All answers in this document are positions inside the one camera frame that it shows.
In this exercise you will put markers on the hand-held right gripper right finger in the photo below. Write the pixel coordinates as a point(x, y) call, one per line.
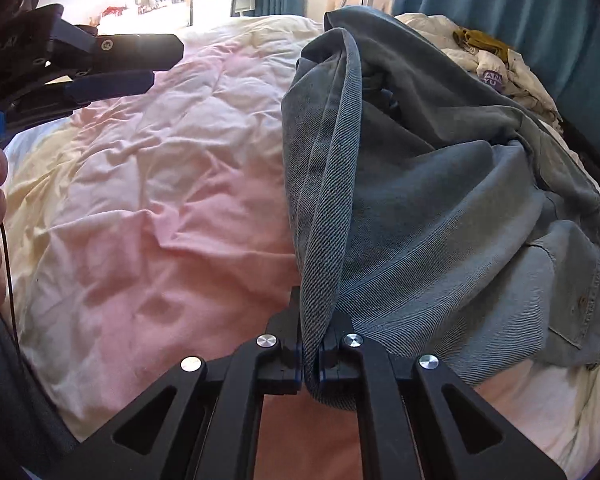
point(330, 360)

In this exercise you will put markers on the blue denim pants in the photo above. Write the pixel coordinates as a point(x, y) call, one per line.
point(430, 200)

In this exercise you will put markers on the white puffer jacket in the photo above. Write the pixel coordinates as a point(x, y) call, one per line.
point(467, 62)

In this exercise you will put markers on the pink and cream quilt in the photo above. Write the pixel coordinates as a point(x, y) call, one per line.
point(155, 185)

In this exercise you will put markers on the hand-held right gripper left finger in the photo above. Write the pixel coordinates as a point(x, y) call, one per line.
point(287, 360)

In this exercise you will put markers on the mustard yellow cloth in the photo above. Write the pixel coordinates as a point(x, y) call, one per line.
point(480, 40)

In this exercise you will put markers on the white cluttered desk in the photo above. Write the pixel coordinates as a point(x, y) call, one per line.
point(145, 17)

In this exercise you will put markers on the white wall unit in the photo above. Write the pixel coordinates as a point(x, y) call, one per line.
point(246, 4)

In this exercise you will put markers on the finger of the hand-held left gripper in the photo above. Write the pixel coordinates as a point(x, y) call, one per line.
point(115, 85)
point(140, 50)

